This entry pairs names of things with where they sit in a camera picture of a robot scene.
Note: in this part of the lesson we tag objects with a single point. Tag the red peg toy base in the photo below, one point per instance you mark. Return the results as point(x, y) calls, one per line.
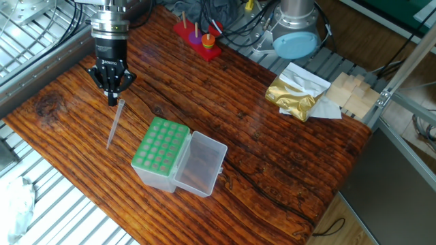
point(204, 52)

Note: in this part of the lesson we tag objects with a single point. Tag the large clear pipette tip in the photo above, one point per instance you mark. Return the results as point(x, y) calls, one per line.
point(116, 124)

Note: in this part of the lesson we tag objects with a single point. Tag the aluminium frame profile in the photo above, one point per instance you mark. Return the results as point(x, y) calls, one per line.
point(407, 68)

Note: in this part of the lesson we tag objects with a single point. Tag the wood grain table mat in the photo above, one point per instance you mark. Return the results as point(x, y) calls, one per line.
point(221, 112)

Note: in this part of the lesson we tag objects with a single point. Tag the gold tissue pack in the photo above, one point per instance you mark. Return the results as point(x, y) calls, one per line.
point(289, 98)

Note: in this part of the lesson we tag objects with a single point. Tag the silver blue-capped robot arm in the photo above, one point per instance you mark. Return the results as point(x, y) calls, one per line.
point(296, 17)

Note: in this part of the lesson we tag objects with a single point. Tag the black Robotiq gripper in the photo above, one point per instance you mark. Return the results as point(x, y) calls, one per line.
point(111, 52)

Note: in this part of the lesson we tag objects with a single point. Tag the silver perforated mounting plate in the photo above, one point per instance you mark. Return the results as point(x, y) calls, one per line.
point(30, 10)

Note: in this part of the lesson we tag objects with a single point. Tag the white crumpled tissue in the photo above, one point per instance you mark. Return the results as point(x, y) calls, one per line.
point(15, 207)

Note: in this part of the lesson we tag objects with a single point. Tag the red toy disc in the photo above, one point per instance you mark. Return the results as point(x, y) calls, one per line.
point(218, 26)

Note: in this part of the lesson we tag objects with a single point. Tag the clear pipette box green rack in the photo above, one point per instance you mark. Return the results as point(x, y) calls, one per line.
point(160, 146)

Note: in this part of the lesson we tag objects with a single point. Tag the light wooden blocks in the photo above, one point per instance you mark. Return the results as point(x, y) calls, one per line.
point(354, 97)

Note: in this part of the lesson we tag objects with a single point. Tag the grey cloth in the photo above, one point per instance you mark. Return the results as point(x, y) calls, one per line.
point(218, 12)

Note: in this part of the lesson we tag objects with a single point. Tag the yellow plastic clamp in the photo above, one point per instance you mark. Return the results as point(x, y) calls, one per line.
point(249, 4)

